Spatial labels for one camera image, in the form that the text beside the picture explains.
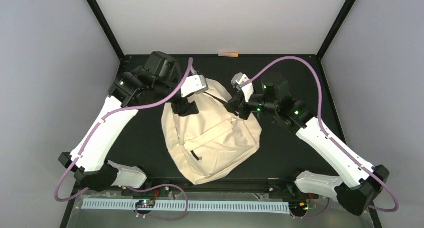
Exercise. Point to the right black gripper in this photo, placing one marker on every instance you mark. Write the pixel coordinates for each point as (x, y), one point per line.
(236, 103)

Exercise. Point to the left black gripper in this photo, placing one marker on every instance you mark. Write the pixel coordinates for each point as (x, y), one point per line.
(185, 108)

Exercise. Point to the beige canvas backpack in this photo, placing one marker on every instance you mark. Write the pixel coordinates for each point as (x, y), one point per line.
(207, 146)

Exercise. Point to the orange highlighter pen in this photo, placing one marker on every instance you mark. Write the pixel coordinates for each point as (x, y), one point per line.
(228, 54)

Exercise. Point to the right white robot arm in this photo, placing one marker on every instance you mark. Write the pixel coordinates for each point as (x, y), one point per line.
(355, 186)

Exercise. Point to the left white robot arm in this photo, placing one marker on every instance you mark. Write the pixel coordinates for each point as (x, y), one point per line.
(160, 81)

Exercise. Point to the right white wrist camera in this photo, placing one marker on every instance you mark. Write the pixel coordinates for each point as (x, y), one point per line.
(242, 83)

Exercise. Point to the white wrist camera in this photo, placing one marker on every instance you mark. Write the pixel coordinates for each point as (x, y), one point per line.
(194, 84)
(242, 83)

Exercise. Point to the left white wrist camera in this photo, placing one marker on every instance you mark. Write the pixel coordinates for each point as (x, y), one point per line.
(194, 84)

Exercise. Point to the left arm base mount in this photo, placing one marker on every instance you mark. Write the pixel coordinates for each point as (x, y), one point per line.
(152, 188)

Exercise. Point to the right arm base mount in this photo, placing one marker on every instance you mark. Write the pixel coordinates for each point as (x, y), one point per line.
(286, 189)

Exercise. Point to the light blue slotted cable duct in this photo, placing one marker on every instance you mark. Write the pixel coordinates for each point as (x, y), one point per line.
(193, 205)

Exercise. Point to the black frame post left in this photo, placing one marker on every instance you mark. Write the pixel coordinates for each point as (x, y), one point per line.
(98, 13)

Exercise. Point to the black frame post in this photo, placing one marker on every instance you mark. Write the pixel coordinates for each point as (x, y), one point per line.
(98, 13)
(336, 26)

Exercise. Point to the black frame post right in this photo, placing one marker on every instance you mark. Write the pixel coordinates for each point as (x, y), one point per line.
(336, 26)

